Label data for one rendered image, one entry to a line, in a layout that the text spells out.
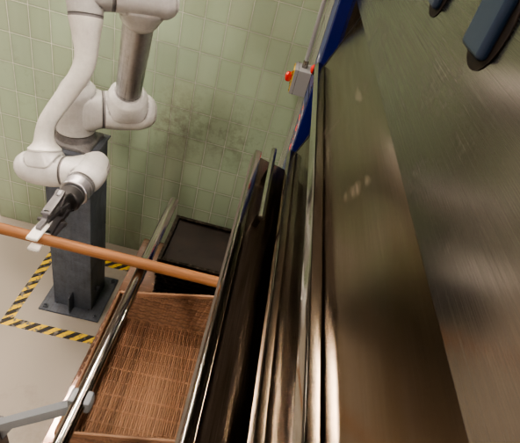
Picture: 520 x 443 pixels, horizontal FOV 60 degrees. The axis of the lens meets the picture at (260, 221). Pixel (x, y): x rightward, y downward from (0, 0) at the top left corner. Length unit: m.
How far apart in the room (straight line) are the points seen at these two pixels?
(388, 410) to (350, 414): 0.05
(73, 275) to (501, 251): 2.33
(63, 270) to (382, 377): 2.20
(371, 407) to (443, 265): 0.13
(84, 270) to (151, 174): 0.63
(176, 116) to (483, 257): 2.16
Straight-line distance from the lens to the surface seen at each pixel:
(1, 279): 2.87
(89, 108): 1.93
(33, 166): 1.58
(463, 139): 0.35
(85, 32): 1.49
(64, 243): 1.29
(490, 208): 0.29
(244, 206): 1.08
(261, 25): 2.14
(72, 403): 1.05
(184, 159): 2.48
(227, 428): 0.77
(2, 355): 2.56
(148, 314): 1.85
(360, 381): 0.41
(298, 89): 1.84
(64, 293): 2.62
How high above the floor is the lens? 2.09
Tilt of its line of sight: 38 degrees down
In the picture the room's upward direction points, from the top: 17 degrees clockwise
